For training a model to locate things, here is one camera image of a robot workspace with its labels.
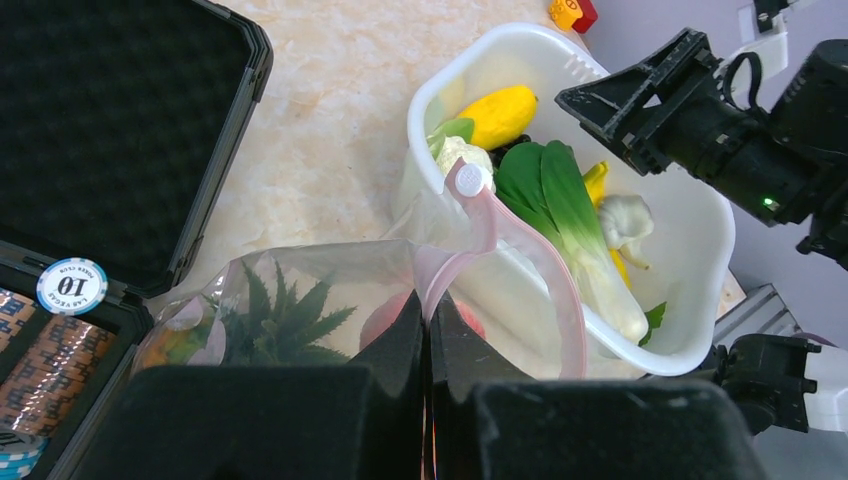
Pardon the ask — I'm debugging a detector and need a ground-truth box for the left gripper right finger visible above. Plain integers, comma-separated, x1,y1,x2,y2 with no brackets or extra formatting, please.
429,297,766,479

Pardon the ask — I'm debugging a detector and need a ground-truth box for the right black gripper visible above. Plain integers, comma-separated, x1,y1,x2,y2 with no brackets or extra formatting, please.
555,28,736,176

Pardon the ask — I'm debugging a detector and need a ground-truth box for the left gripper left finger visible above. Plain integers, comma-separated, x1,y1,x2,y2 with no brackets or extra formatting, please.
75,293,424,479

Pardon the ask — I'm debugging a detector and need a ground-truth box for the pink toy peach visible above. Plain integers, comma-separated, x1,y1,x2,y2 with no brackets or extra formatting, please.
358,290,488,352

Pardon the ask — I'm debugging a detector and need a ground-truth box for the white oval plastic basket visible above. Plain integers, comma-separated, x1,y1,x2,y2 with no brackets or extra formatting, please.
391,23,735,378

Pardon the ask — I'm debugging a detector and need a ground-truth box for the clear pink-dotted zip bag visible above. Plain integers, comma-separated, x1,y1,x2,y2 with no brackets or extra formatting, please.
133,161,587,379

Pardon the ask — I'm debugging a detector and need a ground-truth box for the toy pineapple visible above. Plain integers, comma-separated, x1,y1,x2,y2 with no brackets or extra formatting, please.
215,262,357,367

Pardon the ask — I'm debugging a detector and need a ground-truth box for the orange toy tangerine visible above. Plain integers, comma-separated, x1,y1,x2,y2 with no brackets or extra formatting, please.
135,329,199,369

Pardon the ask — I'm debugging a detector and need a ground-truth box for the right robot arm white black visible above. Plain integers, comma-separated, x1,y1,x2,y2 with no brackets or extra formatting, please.
556,28,847,434

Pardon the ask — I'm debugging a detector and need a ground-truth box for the yellow toy bell pepper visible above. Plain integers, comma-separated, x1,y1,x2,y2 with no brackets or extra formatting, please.
582,161,633,290

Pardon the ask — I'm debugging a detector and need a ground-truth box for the green toy bok choy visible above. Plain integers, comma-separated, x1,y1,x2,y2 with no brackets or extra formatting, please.
494,140,649,344

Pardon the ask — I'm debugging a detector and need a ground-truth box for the white toy garlic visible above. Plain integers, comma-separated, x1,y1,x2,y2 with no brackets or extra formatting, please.
601,194,655,270

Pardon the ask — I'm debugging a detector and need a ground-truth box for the red toy piece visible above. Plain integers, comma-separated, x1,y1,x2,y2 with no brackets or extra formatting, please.
573,0,598,34

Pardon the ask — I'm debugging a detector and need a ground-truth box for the orange toy piece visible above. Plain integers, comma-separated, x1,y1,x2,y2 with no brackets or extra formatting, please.
548,0,584,31

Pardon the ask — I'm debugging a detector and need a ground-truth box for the white toy cauliflower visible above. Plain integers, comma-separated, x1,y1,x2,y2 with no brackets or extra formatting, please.
435,136,496,192

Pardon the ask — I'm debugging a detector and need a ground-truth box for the white blue poker chip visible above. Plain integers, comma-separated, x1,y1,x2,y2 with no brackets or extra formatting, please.
36,257,109,316

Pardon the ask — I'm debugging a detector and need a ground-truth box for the black poker chip case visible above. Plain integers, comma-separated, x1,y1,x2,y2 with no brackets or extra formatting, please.
1,1,273,479

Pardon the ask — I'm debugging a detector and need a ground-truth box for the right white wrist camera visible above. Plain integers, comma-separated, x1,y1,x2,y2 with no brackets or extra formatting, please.
718,0,813,79

